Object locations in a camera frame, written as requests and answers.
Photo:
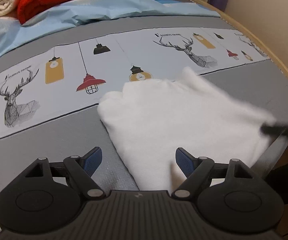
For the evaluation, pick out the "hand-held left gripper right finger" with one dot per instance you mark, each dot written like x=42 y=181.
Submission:
x=185 y=162

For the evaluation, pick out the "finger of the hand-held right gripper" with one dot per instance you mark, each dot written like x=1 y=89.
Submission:
x=278 y=129

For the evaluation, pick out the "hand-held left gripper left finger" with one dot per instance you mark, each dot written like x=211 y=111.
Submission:
x=92 y=161

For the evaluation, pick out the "white long-sleeved shirt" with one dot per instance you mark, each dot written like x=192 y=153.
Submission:
x=173 y=115

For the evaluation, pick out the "grey deer print bed sheet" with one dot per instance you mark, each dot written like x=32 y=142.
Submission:
x=59 y=135

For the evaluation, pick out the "light blue sheet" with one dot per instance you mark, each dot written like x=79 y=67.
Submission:
x=84 y=12

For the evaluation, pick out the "wooden bed frame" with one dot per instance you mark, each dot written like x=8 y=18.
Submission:
x=286 y=67

